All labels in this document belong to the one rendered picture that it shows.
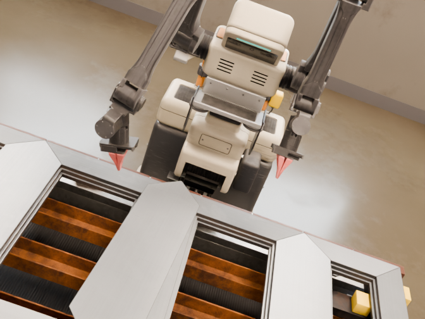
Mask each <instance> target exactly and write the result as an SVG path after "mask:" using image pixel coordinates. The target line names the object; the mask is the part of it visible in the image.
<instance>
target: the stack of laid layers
mask: <svg viewBox="0 0 425 319"><path fill-rule="evenodd" d="M61 177H64V178H67V179H69V180H72V181H75V182H78V183H80V184H83V185H86V186H89V187H92V188H95V189H97V190H100V191H103V192H106V193H108V194H112V195H114V196H117V197H120V198H123V199H126V200H128V201H131V202H133V205H132V207H131V209H132V208H133V206H134V204H135V203H136V202H137V199H138V198H139V197H140V195H141V192H137V191H134V190H131V189H129V188H126V187H123V186H121V185H118V184H114V183H112V182H109V181H107V180H104V179H101V178H98V177H95V176H93V175H89V174H87V173H84V172H81V171H78V170H76V169H73V168H70V167H67V166H64V165H62V164H61V165H60V167H59V168H58V169H57V171H56V173H55V174H54V175H53V176H52V178H51V179H50V181H49V182H48V183H47V185H46V186H45V187H44V189H43V190H42V192H41V193H40V194H39V196H38V198H37V199H36V200H35V202H34V203H33V205H32V206H31V207H30V209H29V210H28V211H27V213H26V214H25V216H24V217H23V218H22V220H21V221H20V223H19V224H18V225H17V227H16V228H15V229H14V231H13V232H12V234H11V235H10V236H9V238H8V239H7V241H6V242H5V243H4V245H3V246H2V248H1V249H0V266H1V264H2V263H3V261H4V260H5V259H6V257H7V255H9V253H10V251H11V250H12V248H13V247H14V246H15V244H16V243H17V241H18V239H19V238H20V237H21V236H22V234H23V233H24V231H25V230H26V228H27V227H28V225H29V224H30V222H31V221H32V220H33V218H34V216H35V215H36V214H37V212H38V211H39V210H40V208H41V206H42V205H43V204H44V202H45V201H46V199H47V198H48V196H49V195H50V193H51V192H52V190H53V189H54V188H55V186H56V185H57V183H58V182H59V180H60V179H61ZM130 211H131V210H130ZM198 225H199V226H201V227H204V228H208V229H209V230H213V231H215V232H218V233H220V234H224V235H227V236H229V237H232V238H235V239H238V240H240V241H244V242H246V243H249V244H252V245H255V246H257V247H261V248H263V249H266V250H268V258H267V264H266V274H265V281H264V290H263V297H262V306H261V317H260V319H269V309H270V302H271V289H272V283H273V271H274V259H275V252H276V241H274V240H272V239H269V238H267V237H263V236H261V235H258V234H255V233H252V232H249V231H247V230H244V229H242V228H238V227H235V226H233V225H230V224H227V223H224V222H221V221H219V220H215V219H213V218H210V217H208V216H205V215H202V214H199V213H198V212H197V213H196V215H195V217H194V220H193V222H192V224H191V226H190V228H189V230H188V232H187V234H186V236H185V238H184V240H183V243H182V245H181V247H180V249H179V251H178V254H177V255H176V258H175V260H174V262H173V264H172V266H171V268H170V270H169V272H168V274H167V276H166V279H165V281H164V283H163V285H162V287H161V290H160V291H159V294H158V295H157V298H156V300H155V302H154V304H153V306H152V308H151V310H150V313H149V315H148V317H147V319H170V316H171V312H172V310H173V306H174V303H175V299H176V295H177V293H178V289H179V286H180V282H181V279H182V275H183V272H184V269H185V265H186V262H187V258H188V254H189V252H190V248H191V245H192V241H193V239H194V235H195V231H196V228H197V226H198ZM332 273H334V274H336V275H339V276H342V277H345V278H348V279H350V280H353V281H356V282H359V283H361V284H364V285H368V291H369V304H370V311H371V319H381V311H380V305H379V294H378V283H377V277H375V276H373V275H370V274H368V273H364V272H362V271H359V270H356V269H353V268H351V267H348V266H345V265H342V264H339V263H336V262H334V261H331V319H333V300H332Z"/></svg>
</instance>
